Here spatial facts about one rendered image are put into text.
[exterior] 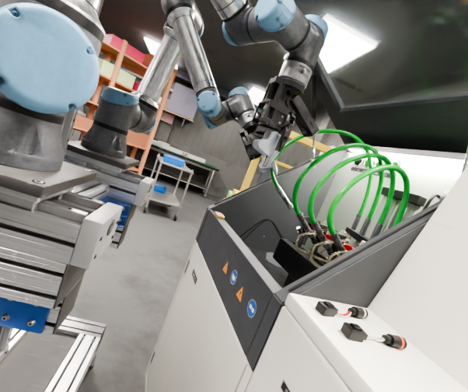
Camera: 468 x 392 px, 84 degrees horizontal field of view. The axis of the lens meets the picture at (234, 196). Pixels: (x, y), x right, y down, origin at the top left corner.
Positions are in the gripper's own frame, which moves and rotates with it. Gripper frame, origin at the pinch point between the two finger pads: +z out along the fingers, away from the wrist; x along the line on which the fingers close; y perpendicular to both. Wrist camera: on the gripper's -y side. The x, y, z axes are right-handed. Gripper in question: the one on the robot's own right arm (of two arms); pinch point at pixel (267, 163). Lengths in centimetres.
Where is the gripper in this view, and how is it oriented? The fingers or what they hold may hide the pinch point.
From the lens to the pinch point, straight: 69.3
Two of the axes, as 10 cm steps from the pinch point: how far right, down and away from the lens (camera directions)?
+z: -3.6, 9.3, 1.2
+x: 3.0, 2.4, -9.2
